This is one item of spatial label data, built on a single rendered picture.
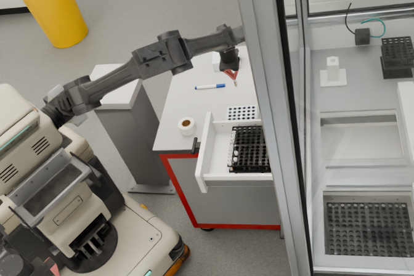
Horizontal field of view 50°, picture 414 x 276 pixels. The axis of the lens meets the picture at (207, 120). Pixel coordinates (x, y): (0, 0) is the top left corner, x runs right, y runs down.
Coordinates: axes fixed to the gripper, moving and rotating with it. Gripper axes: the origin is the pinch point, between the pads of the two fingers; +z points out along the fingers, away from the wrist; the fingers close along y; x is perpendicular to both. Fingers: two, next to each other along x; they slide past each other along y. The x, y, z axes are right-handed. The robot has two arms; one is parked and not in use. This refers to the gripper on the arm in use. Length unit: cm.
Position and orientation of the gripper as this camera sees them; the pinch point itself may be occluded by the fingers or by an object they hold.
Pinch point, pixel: (233, 76)
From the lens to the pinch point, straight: 169.2
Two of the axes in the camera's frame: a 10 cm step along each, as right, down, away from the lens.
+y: 1.1, -7.6, 6.4
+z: 2.4, 6.5, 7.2
